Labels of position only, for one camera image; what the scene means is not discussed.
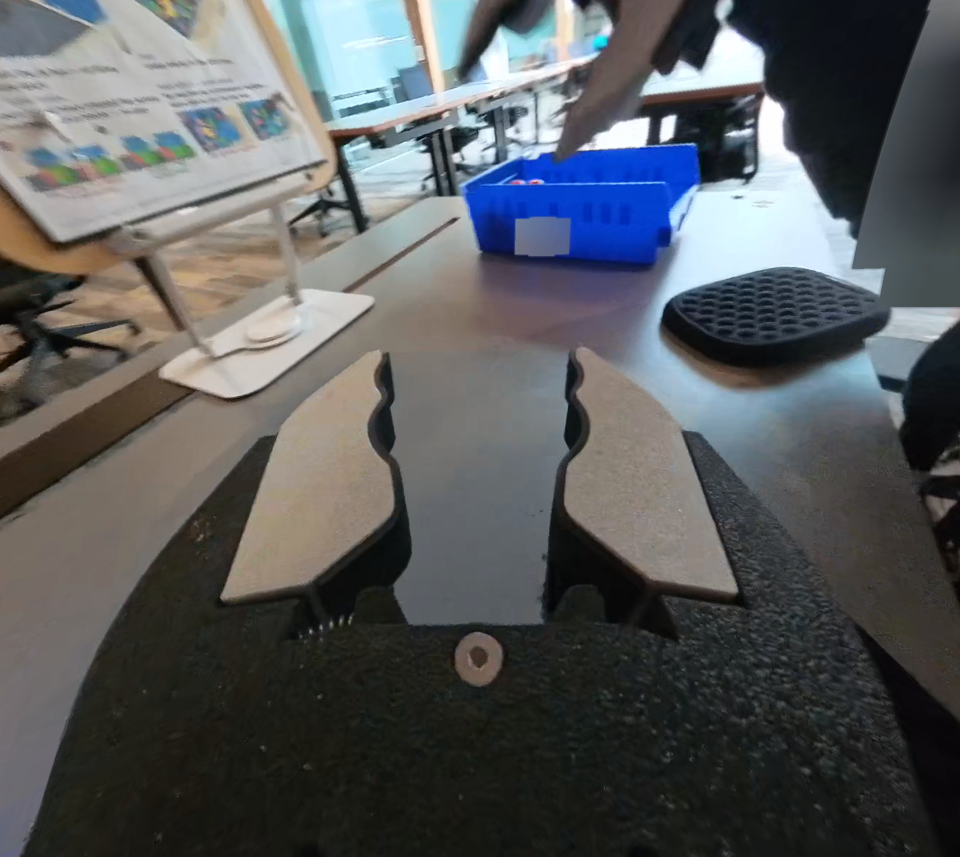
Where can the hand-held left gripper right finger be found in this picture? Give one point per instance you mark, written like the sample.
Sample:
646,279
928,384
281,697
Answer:
648,497

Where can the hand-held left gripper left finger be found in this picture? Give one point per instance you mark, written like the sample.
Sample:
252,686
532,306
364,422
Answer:
308,505

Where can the red mega block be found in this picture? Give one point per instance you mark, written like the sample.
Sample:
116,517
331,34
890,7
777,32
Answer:
525,178

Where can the blue plastic object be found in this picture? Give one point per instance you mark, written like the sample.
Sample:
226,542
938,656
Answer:
630,220

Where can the long dark table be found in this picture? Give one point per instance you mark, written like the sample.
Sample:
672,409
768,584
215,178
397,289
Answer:
450,100
705,85

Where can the black office chair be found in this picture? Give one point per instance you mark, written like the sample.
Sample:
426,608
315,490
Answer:
413,80
45,332

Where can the black perforated rubber pad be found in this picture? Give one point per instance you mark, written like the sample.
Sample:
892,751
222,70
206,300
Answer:
773,317

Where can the instruction poster on stand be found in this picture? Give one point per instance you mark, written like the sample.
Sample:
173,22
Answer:
285,77

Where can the person's printed top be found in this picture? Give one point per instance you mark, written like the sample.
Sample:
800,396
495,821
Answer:
938,497

